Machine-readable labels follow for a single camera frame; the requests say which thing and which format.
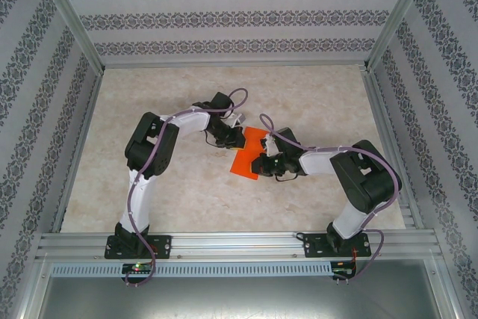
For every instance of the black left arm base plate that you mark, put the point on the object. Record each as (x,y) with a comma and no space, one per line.
(162,246)

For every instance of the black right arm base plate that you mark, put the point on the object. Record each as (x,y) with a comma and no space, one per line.
(313,246)

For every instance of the grey metal sheet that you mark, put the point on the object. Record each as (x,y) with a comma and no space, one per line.
(239,300)

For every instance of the circuit board with green light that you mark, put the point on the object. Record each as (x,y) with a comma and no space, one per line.
(136,268)

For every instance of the small circuit board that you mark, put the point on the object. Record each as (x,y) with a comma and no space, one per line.
(341,273)

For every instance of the aluminium back rail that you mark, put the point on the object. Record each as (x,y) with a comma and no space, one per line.
(235,64)

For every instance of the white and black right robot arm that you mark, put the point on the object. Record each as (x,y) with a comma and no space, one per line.
(317,162)

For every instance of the aluminium frame post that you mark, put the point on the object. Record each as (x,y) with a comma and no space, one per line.
(69,16)
(397,16)

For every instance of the orange cloth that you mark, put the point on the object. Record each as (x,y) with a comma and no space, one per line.
(242,166)

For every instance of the aluminium side rail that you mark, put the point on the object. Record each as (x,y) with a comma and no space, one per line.
(77,154)
(379,110)

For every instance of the aluminium mounting rail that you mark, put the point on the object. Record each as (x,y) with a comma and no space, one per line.
(235,244)

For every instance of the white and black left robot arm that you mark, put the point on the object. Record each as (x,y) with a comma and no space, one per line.
(138,199)

